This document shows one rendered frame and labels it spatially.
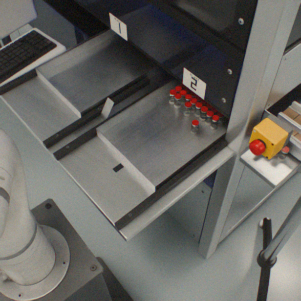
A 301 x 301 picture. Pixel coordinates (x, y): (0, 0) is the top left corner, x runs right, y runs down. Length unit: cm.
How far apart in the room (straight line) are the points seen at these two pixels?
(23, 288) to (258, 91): 71
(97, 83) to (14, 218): 65
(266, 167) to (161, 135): 31
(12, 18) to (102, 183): 87
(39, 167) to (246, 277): 123
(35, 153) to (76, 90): 105
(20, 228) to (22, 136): 163
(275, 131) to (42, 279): 67
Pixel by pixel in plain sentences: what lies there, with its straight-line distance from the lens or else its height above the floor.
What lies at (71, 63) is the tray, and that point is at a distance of 138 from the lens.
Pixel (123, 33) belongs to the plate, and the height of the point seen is 101.
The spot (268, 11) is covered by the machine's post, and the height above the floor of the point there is 134.
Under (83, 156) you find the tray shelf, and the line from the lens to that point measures 111.
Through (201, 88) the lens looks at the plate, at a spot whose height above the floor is 102.
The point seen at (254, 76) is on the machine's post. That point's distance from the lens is 90.
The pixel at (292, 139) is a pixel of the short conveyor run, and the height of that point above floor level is 93.
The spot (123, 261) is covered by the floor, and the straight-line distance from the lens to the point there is 188.
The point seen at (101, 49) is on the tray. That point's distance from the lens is 141.
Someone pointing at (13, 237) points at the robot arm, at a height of 110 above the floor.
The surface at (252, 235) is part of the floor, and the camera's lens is 198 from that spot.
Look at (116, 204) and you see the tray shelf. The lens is 101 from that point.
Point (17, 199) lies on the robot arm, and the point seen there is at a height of 114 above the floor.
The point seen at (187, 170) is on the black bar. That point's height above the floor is 90.
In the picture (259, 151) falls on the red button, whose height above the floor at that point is 100.
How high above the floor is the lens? 178
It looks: 55 degrees down
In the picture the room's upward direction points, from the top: 1 degrees counter-clockwise
